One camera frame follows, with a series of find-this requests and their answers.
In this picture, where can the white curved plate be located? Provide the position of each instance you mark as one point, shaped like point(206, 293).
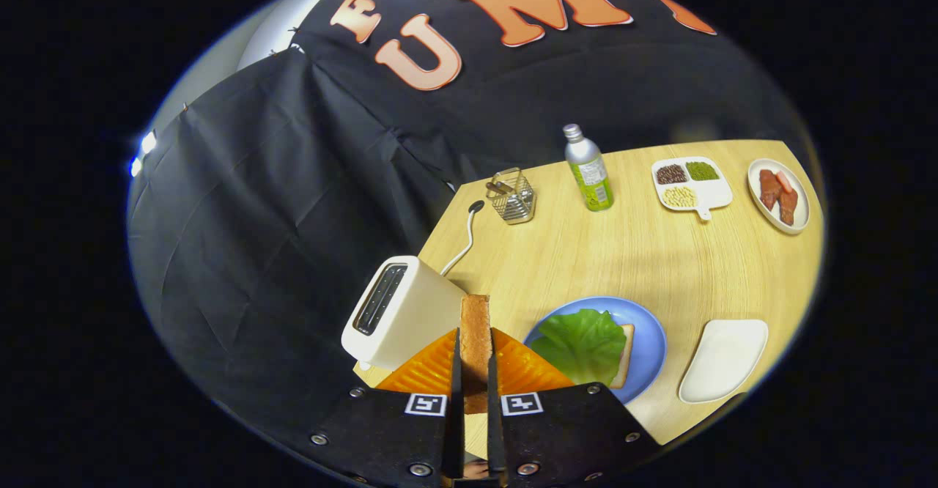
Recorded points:
point(722, 360)

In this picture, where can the pile of yellow soybeans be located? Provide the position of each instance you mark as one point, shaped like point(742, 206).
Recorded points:
point(680, 196)

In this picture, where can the white toaster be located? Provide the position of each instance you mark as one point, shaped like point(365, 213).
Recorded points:
point(418, 312)

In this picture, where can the white bread slice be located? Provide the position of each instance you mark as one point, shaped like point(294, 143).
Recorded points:
point(626, 356)

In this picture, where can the white divided dish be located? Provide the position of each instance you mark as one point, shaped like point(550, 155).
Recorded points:
point(714, 192)

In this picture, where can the green lettuce leaf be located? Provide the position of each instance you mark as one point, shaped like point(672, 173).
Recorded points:
point(579, 345)

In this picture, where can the toasted bread slice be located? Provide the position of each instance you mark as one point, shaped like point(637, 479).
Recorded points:
point(476, 349)

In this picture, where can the strip ceiling light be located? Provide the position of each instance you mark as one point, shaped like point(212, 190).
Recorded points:
point(149, 142)

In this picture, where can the black backdrop cloth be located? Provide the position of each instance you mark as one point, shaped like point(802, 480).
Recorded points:
point(293, 217)

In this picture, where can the white oval plate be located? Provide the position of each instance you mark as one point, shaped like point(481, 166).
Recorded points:
point(803, 202)

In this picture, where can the blue round plate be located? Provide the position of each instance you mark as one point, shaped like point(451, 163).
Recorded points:
point(648, 349)

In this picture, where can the pink sausage slice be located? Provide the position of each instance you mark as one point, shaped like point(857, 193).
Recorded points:
point(785, 181)

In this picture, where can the pile of green beans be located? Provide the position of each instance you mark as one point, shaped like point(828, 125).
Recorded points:
point(702, 171)

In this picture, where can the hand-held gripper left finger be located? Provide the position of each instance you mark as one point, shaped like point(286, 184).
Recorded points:
point(455, 429)

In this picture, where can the red meat piece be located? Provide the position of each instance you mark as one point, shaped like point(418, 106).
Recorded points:
point(769, 189)
point(788, 208)

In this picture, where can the green label metal bottle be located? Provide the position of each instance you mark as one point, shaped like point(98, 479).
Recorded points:
point(590, 173)

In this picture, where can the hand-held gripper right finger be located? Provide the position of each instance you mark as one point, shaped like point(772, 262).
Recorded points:
point(496, 437)

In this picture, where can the pile of dark red beans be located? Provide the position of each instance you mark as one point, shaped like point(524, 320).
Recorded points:
point(671, 174)

